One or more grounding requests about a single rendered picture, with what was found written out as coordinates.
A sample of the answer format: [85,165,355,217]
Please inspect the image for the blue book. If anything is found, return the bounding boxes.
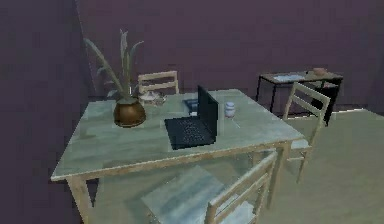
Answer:
[182,98,200,117]

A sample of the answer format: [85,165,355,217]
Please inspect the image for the pale wooden slatted chair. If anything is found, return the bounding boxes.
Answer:
[140,150,279,224]
[281,81,332,185]
[137,70,180,97]

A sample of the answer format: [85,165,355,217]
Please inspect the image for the black laptop computer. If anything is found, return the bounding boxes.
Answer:
[163,85,220,151]

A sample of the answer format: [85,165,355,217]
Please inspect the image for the pale glass dish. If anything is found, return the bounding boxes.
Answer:
[138,91,167,107]

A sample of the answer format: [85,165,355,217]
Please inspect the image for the pale wooden dining table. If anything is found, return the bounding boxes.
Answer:
[50,88,306,224]

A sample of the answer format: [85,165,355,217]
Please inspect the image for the black framed side table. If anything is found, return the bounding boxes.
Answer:
[255,69,344,127]

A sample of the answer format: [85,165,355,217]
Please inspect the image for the pale blue flat sheet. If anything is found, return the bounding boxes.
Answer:
[273,74,306,83]

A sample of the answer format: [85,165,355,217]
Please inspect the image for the house plant in brown pot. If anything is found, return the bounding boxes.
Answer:
[83,29,147,129]

